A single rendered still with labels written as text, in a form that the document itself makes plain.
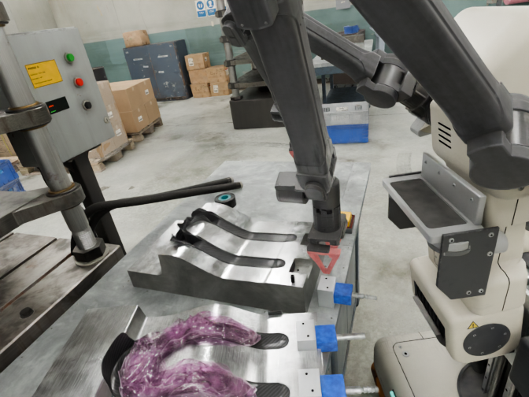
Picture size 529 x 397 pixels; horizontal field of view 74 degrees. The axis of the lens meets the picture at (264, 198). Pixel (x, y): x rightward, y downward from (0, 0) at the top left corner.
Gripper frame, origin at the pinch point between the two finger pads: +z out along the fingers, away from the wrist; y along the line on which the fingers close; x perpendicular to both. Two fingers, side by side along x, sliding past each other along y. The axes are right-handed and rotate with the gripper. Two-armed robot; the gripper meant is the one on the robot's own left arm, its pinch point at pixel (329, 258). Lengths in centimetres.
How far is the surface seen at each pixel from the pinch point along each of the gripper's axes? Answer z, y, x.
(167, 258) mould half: 0.3, 6.3, -39.6
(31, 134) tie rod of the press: -30, -3, -80
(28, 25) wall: -84, -535, -713
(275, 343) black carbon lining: 7.4, 18.9, -7.8
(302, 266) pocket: 5.9, -3.1, -7.5
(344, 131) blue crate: 80, -314, -44
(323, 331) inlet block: 5.5, 15.3, 1.2
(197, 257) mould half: 0.9, 4.0, -32.4
